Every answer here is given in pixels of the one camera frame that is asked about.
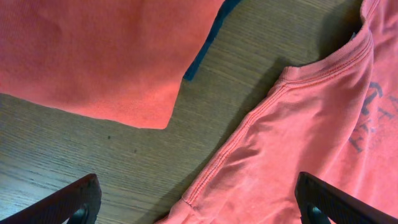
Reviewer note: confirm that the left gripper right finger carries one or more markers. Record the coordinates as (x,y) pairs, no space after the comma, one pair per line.
(320,202)

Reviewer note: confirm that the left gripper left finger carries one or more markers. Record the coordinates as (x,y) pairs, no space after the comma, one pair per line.
(77,203)

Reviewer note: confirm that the salmon red t-shirt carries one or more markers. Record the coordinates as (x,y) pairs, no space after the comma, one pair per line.
(336,119)

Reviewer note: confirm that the folded red soccer shirt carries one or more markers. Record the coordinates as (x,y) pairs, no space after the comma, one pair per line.
(121,61)

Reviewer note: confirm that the folded navy blue garment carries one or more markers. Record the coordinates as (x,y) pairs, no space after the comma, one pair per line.
(226,8)

